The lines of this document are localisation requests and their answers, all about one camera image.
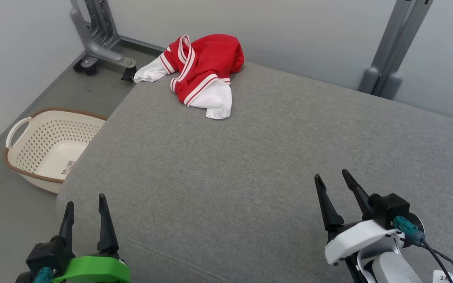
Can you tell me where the grey partition post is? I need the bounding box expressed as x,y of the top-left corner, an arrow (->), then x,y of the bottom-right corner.
358,0 -> 433,99

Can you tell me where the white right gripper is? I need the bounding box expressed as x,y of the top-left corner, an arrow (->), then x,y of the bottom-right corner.
315,169 -> 403,266

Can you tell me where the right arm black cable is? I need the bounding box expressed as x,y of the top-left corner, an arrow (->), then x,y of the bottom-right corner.
393,215 -> 453,283

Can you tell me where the white cable tag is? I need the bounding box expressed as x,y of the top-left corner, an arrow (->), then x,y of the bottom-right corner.
433,270 -> 453,283

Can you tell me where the cream plastic laundry basket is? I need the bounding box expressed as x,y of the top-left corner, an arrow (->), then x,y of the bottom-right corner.
3,108 -> 108,194

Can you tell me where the grey partition foot with casters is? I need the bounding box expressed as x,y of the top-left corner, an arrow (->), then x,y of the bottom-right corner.
70,0 -> 137,82

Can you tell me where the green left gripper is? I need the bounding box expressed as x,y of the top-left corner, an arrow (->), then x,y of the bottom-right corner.
53,193 -> 131,283

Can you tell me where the red jersey with white sleeves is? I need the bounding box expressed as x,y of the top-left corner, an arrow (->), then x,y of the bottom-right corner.
133,34 -> 245,119

